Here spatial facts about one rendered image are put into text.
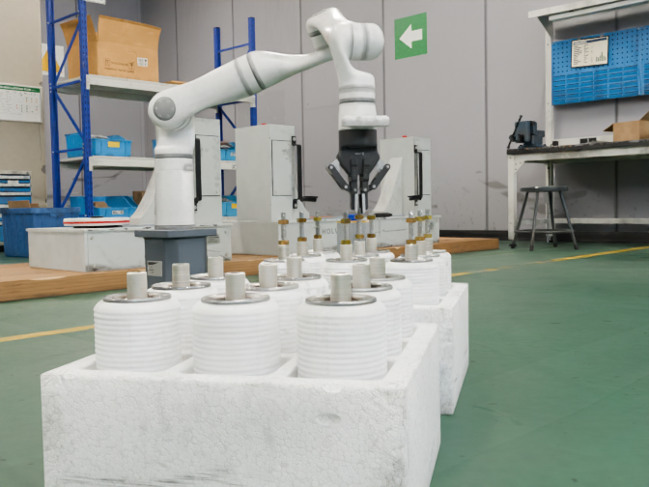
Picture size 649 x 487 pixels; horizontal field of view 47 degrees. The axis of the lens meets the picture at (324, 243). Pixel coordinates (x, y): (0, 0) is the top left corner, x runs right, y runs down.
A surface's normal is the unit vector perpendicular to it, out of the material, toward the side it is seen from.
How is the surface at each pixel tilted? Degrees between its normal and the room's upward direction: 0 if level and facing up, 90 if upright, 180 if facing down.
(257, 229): 90
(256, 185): 90
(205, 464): 90
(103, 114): 90
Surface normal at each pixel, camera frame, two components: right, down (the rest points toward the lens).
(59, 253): -0.69, 0.05
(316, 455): -0.23, 0.06
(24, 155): 0.72, 0.02
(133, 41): 0.75, 0.22
